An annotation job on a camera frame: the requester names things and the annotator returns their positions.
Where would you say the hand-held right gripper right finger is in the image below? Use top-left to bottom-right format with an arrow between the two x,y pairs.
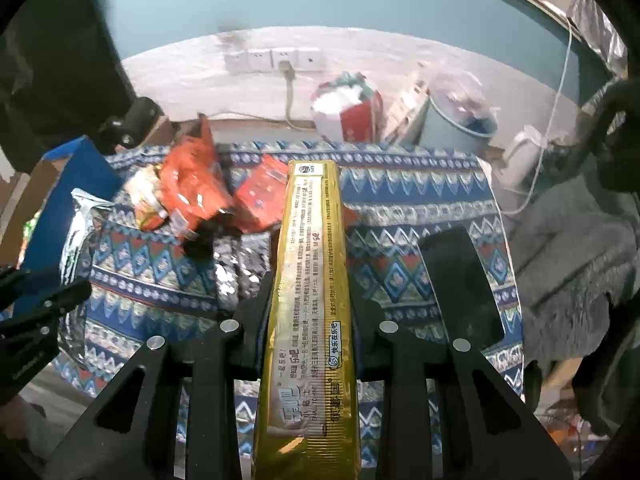
345,280 -> 576,480

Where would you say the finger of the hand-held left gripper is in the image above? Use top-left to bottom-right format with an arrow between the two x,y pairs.
0,280 -> 93,328
0,322 -> 61,356

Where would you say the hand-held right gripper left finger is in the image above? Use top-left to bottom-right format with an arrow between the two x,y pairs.
42,272 -> 276,480

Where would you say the silver snack packet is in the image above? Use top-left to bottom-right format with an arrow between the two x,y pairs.
212,232 -> 273,311
57,189 -> 118,361

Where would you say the long gold snack packet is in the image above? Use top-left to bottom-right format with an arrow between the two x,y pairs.
250,159 -> 362,480

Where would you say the blue cardboard box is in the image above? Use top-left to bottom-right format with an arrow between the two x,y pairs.
0,136 -> 123,281

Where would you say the crumpled silver snack packet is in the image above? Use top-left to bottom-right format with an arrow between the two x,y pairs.
212,232 -> 273,311

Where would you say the patterned blue tablecloth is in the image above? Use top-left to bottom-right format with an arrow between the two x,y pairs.
52,141 -> 526,458

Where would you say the red snack packet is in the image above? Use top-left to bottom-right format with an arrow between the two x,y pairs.
234,154 -> 291,233

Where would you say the yellow and white snack packet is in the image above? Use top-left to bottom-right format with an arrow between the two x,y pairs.
122,165 -> 173,233

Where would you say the orange snack packet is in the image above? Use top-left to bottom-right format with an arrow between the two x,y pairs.
160,112 -> 236,238

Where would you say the small cardboard box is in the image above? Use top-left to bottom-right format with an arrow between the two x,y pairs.
142,115 -> 181,148

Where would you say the grey fuzzy blanket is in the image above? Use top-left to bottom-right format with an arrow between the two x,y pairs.
505,160 -> 640,361

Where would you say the red and white bag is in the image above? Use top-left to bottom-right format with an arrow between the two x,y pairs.
311,72 -> 386,143

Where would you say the light blue trash bin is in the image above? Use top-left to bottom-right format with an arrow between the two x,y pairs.
420,92 -> 498,153

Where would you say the white paper bag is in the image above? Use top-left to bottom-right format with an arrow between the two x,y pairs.
385,62 -> 433,141

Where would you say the white kettle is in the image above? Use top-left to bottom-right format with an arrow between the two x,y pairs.
500,125 -> 551,191

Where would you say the white plastic bag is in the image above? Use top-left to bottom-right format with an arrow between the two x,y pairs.
312,80 -> 371,116

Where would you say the black cloth covered cabinet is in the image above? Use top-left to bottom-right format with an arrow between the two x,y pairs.
0,0 -> 138,171

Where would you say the clear trash bag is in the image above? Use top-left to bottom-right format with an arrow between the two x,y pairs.
427,70 -> 501,133

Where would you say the dark chair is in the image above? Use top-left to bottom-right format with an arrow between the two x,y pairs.
580,77 -> 640,191

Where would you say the silver foil sheet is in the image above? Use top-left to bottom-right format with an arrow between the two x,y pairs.
570,0 -> 628,81

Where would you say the grey plug with cable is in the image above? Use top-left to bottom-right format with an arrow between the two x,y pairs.
277,60 -> 321,131

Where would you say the white cable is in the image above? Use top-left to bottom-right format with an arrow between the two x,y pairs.
500,15 -> 576,216

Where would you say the wall shelf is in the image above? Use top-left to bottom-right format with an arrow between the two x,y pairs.
440,0 -> 586,41

